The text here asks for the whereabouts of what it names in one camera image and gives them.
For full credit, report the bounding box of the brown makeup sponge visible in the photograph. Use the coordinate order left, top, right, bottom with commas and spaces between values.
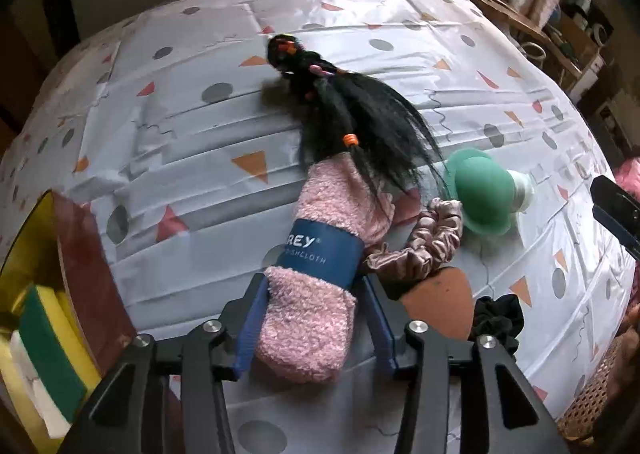
400, 267, 475, 341

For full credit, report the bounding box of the wooden side shelf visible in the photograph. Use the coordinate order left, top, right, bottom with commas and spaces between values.
469, 0, 599, 90

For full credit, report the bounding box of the black scrunchie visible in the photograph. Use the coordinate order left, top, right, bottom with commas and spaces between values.
469, 294, 524, 356

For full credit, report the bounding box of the black hair braid extension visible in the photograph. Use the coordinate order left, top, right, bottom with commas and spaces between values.
267, 34, 447, 193

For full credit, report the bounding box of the gold metal tin box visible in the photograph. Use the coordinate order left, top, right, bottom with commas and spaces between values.
1, 191, 136, 453

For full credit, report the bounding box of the pink satin scrunchie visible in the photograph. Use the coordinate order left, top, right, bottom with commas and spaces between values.
363, 197, 463, 281

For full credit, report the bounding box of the yellow green scrub sponge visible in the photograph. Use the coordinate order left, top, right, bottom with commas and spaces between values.
17, 284, 101, 424

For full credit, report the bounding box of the pink fluffy dishcloth blue band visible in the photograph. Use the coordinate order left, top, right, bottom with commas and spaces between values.
256, 153, 395, 382

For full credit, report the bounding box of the person's right hand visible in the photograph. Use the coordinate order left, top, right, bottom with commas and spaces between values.
608, 305, 639, 398

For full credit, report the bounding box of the white foam block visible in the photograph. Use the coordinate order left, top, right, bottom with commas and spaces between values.
10, 331, 70, 439

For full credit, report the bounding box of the green silicone travel bottle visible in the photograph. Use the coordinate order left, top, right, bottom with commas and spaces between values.
445, 149, 536, 237

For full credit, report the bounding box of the patterned white tablecloth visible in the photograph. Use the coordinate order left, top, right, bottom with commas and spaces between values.
1, 0, 634, 453

